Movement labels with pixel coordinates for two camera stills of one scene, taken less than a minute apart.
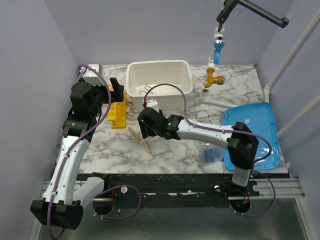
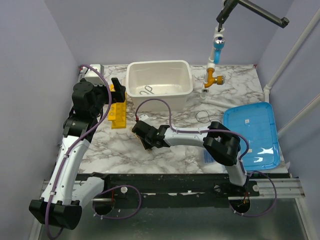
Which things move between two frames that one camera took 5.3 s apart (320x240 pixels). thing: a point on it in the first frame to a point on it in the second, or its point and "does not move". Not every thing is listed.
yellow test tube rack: x=117 y=112 does not move
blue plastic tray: x=259 y=118 does not move
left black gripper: x=118 y=90 does not move
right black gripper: x=143 y=126 to x=147 y=146
